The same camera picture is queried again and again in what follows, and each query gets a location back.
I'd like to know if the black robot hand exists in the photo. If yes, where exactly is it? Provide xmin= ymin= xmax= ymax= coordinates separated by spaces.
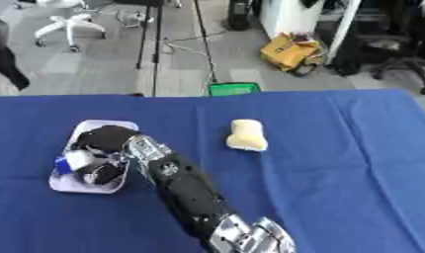
xmin=70 ymin=125 xmax=143 ymax=186

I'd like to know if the white and blue small object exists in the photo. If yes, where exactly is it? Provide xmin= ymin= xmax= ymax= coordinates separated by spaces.
xmin=51 ymin=149 xmax=97 ymax=176

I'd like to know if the white rectangular tray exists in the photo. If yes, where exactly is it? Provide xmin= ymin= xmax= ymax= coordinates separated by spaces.
xmin=46 ymin=119 xmax=142 ymax=195

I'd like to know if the black tripod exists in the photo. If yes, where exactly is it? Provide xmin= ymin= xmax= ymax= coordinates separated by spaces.
xmin=132 ymin=0 xmax=219 ymax=97

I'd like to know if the white swivel chair base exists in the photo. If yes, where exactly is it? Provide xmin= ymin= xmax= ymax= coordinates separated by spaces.
xmin=33 ymin=13 xmax=109 ymax=53

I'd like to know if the person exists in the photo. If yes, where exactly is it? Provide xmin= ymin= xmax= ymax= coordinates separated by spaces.
xmin=0 ymin=13 xmax=33 ymax=92

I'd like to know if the green basket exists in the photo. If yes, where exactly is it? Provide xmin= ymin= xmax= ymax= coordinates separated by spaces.
xmin=206 ymin=81 xmax=263 ymax=98

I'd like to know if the pale yellow sponge block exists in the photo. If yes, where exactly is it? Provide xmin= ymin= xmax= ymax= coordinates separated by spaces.
xmin=224 ymin=119 xmax=270 ymax=153

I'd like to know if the black upright case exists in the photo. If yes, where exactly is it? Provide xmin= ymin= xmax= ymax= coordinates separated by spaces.
xmin=224 ymin=0 xmax=254 ymax=32

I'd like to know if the yellow bag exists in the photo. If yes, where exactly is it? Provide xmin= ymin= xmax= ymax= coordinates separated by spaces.
xmin=257 ymin=32 xmax=329 ymax=73

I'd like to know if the white panel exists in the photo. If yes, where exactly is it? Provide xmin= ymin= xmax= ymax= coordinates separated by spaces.
xmin=257 ymin=0 xmax=327 ymax=42

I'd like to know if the white slanted pole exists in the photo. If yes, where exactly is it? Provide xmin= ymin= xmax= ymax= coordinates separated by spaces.
xmin=323 ymin=0 xmax=364 ymax=65

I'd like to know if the black office chair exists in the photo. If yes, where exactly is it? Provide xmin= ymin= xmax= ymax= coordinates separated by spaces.
xmin=359 ymin=31 xmax=425 ymax=96

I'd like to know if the white floor cable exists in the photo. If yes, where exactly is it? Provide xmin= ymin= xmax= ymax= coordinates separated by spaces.
xmin=160 ymin=30 xmax=230 ymax=83

